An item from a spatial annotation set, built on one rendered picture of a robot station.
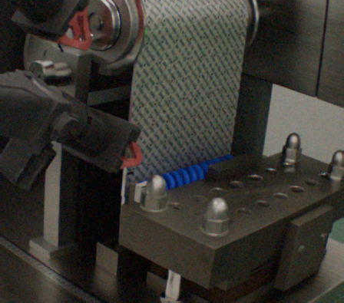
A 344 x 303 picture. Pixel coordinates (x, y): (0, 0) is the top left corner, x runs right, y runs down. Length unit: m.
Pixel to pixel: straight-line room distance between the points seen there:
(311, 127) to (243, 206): 2.98
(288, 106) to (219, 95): 2.92
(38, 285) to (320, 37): 0.58
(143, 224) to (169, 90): 0.20
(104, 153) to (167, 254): 0.15
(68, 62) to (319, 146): 3.04
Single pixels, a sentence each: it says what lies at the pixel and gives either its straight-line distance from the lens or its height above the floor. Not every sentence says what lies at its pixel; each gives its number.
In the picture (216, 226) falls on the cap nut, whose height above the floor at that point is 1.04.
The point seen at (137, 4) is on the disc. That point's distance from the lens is 0.99.
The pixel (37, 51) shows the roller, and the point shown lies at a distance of 1.16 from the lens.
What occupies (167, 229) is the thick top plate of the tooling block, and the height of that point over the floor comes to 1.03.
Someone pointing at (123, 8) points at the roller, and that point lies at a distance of 1.00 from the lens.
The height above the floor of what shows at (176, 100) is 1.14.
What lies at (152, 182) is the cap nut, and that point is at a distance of 0.99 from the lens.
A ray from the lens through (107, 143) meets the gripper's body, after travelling 0.97.
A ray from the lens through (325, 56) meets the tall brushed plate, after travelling 1.20.
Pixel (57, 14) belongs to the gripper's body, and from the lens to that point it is 0.93.
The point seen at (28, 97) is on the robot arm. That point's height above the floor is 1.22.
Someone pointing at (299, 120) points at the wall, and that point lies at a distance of 4.05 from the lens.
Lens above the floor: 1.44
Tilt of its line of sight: 18 degrees down
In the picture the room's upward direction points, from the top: 7 degrees clockwise
